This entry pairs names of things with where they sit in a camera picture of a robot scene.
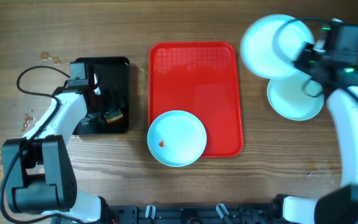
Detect green and yellow sponge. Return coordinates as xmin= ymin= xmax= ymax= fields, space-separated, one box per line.
xmin=104 ymin=110 xmax=124 ymax=124

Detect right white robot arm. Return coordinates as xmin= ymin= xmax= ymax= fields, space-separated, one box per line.
xmin=272 ymin=21 xmax=358 ymax=223

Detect black water tray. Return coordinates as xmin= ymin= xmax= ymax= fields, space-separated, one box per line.
xmin=68 ymin=57 xmax=130 ymax=135

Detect light blue plate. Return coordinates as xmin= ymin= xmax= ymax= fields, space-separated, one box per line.
xmin=147 ymin=110 xmax=207 ymax=167
xmin=240 ymin=14 xmax=314 ymax=79
xmin=267 ymin=74 xmax=324 ymax=121

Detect red plastic tray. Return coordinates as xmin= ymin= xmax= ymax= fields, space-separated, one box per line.
xmin=148 ymin=41 xmax=244 ymax=157

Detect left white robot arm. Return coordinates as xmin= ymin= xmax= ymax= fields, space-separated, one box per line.
xmin=0 ymin=62 xmax=119 ymax=223

